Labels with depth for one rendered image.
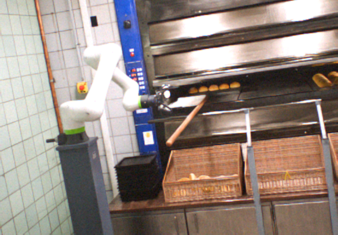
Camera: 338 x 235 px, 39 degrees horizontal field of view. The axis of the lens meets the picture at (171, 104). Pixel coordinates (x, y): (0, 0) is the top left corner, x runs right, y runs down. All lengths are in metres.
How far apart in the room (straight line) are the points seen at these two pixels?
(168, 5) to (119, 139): 1.16
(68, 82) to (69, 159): 1.26
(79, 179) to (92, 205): 0.18
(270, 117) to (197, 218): 0.97
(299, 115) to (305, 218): 0.81
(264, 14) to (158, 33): 0.82
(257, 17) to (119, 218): 1.80
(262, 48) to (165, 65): 0.76
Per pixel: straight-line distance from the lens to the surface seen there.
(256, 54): 3.69
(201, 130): 3.80
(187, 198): 3.48
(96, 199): 2.93
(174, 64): 3.77
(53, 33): 4.08
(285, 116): 3.76
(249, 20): 3.69
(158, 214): 3.49
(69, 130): 2.90
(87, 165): 2.88
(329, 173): 3.25
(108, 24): 3.90
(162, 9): 3.80
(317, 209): 3.38
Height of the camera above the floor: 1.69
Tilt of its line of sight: 7 degrees down
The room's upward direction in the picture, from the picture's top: 9 degrees counter-clockwise
